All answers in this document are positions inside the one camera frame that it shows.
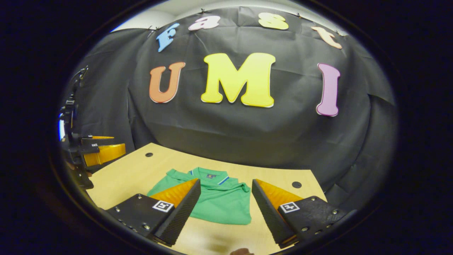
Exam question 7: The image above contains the green T-shirt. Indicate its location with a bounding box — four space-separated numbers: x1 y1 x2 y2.
147 167 252 225

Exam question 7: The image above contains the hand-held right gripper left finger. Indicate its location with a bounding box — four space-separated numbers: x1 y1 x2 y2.
105 178 201 247

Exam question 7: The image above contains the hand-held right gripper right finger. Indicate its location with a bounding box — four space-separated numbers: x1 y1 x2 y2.
252 179 348 249

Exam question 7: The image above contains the black backdrop cloth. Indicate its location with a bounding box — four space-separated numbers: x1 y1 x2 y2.
62 6 398 209

